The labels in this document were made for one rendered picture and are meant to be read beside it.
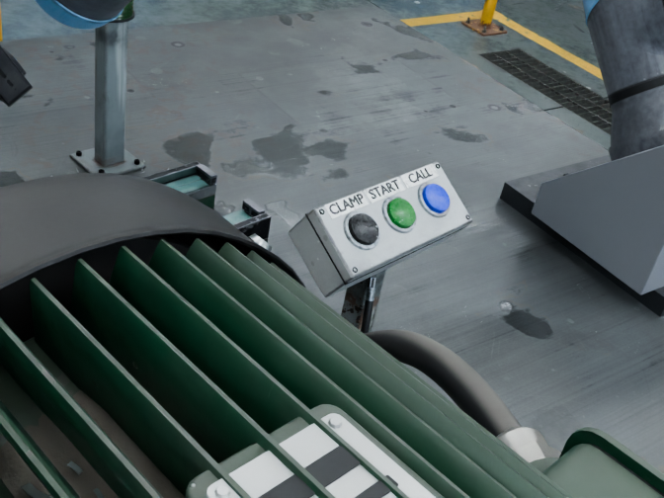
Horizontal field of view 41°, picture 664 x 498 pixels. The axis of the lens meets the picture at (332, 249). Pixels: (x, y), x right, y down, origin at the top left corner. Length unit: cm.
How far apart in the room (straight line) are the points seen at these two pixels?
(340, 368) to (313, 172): 119
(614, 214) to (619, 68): 23
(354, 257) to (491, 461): 57
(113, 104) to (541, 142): 77
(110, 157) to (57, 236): 111
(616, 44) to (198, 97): 69
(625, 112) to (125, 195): 116
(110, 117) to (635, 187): 72
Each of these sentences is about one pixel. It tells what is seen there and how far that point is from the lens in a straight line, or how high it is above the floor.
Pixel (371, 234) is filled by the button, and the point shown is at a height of 107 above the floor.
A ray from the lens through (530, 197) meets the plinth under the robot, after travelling 139.
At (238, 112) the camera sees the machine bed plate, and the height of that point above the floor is 80.
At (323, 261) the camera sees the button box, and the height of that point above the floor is 104.
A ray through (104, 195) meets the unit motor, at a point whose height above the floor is 136.
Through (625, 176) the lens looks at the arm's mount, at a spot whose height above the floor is 97.
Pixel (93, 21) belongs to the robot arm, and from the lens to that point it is 81.
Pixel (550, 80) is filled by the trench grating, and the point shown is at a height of 0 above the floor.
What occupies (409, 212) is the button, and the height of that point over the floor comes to 107.
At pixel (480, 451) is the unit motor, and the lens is 20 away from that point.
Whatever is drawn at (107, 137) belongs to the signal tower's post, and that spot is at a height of 85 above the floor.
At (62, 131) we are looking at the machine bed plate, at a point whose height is 80.
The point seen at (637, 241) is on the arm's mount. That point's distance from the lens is 124.
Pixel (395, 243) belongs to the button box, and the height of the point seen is 105.
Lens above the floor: 149
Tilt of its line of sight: 35 degrees down
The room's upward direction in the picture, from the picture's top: 11 degrees clockwise
